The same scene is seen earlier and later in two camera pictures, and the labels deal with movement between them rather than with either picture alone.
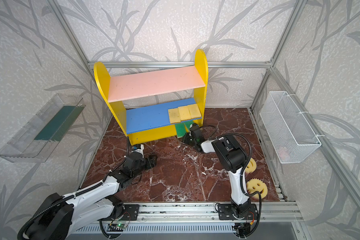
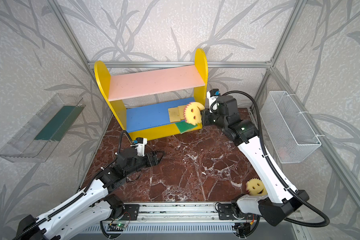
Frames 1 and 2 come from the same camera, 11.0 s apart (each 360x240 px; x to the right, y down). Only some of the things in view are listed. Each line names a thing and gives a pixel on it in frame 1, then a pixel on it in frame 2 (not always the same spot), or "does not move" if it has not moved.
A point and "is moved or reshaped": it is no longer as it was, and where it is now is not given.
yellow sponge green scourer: [180, 130] is moved or reshaped
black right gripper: [193, 137] → [208, 118]
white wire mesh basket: [292, 136] does not move
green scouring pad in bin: [54, 130] does not move
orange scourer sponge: [174, 115] does not move
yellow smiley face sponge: [255, 185] does not move
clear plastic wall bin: [37, 141] does not move
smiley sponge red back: [251, 166] → [192, 113]
